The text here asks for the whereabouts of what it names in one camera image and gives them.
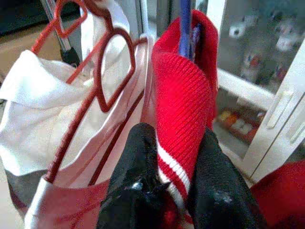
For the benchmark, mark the black shelf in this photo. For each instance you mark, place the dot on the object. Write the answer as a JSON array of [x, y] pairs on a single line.
[[23, 14]]

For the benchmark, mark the white shirt with printed patch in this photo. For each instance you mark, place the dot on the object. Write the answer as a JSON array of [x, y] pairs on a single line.
[[35, 95]]

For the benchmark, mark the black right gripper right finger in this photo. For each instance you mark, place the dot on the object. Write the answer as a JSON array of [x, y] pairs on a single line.
[[214, 179]]

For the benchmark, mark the white glass door cabinet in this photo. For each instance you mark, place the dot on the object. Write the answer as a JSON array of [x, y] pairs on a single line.
[[245, 90]]

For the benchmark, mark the plain white T-shirt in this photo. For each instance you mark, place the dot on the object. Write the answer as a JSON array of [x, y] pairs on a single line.
[[114, 143]]

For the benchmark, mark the red jacket white striped trim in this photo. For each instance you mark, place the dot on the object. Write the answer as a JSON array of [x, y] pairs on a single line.
[[183, 95]]

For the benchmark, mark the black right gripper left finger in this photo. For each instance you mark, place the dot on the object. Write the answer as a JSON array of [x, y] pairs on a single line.
[[135, 155]]

